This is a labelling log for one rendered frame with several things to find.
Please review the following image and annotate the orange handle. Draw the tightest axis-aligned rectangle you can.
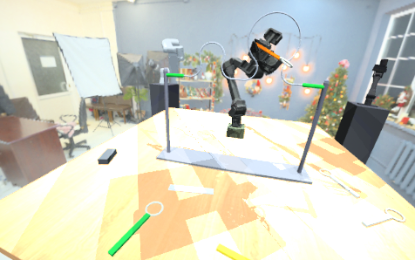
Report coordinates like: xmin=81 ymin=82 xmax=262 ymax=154
xmin=257 ymin=44 xmax=293 ymax=68

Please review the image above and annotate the green rod with white loop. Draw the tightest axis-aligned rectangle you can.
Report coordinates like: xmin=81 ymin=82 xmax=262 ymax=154
xmin=107 ymin=202 xmax=164 ymax=257

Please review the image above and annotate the white loop with yellow handle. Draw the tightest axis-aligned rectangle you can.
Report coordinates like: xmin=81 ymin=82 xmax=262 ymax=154
xmin=216 ymin=244 xmax=250 ymax=260

